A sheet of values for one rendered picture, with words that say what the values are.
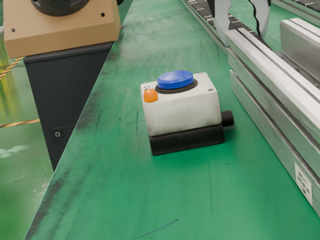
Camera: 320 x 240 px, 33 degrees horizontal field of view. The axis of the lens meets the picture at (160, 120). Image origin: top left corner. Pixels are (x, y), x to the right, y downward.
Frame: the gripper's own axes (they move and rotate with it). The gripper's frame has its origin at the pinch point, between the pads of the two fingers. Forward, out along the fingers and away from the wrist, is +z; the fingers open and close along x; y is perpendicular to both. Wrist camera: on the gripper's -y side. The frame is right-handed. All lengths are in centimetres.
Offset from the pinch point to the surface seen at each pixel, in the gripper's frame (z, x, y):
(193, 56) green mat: 3.5, 7.9, 7.8
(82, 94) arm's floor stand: 13.1, 31.5, 31.8
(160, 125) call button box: 0.2, 15.9, -30.8
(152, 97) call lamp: -2.9, 16.1, -30.6
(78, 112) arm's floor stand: 17.1, 33.5, 32.0
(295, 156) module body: 0.8, 5.3, -42.8
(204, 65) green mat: 3.6, 7.0, 0.8
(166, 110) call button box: -1.3, 15.0, -30.8
